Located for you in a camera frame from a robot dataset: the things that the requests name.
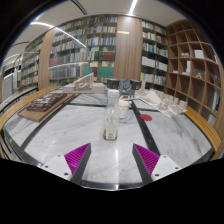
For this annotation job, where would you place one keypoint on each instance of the dark grey house model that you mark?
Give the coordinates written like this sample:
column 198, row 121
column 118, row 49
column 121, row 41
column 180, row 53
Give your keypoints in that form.
column 125, row 85

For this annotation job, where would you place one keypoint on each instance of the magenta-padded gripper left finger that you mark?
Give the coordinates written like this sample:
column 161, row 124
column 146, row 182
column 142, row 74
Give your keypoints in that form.
column 56, row 164

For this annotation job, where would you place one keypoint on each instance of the narrow book-filled shelf unit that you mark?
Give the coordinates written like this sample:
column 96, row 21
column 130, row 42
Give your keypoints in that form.
column 153, row 56

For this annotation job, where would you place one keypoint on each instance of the gold wall sign plate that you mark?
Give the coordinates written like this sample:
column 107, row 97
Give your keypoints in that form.
column 123, row 32

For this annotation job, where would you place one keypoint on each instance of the wooden cubby shelf unit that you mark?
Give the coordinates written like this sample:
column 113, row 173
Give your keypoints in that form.
column 195, row 80

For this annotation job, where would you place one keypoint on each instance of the wide book-filled shelf unit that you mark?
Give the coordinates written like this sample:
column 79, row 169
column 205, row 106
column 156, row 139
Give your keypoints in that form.
column 93, row 50

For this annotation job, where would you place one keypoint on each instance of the long linear ceiling light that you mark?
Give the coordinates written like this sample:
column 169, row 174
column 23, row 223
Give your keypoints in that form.
column 133, row 7
column 66, row 35

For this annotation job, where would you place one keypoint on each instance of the white cup yellow rim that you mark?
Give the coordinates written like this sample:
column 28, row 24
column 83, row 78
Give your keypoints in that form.
column 125, row 108

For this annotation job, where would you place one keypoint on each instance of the distant book shelf unit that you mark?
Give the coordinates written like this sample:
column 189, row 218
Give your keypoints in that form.
column 30, row 70

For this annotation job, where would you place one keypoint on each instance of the flat round red coaster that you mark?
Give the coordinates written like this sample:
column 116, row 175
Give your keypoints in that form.
column 145, row 117

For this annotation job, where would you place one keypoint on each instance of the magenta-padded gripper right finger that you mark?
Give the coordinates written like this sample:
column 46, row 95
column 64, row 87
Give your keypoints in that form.
column 165, row 165

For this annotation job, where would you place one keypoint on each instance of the dark model on wooden board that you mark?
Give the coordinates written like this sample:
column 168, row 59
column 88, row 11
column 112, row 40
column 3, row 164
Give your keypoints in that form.
column 43, row 105

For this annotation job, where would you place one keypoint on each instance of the white architectural building model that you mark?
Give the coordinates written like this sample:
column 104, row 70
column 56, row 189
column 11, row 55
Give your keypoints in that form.
column 85, row 87

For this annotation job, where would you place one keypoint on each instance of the white city block model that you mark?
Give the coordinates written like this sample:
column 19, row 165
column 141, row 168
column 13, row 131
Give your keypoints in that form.
column 160, row 101

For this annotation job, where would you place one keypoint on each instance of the clear plastic bottle white cap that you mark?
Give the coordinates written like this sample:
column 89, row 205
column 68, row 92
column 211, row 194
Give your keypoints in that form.
column 111, row 116

